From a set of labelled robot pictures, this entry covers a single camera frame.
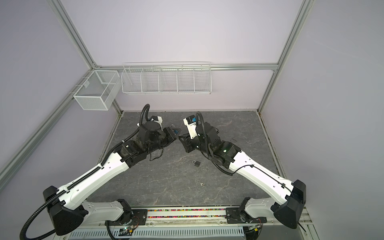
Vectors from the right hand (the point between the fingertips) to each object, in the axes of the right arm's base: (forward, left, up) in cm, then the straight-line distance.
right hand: (181, 137), depth 68 cm
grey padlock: (+2, -6, -30) cm, 31 cm away
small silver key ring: (-11, -9, -30) cm, 34 cm away
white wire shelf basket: (+54, -3, -3) cm, 54 cm away
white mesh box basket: (+40, +58, -3) cm, 70 cm away
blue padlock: (+3, +2, +2) cm, 4 cm away
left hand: (+2, +1, 0) cm, 2 cm away
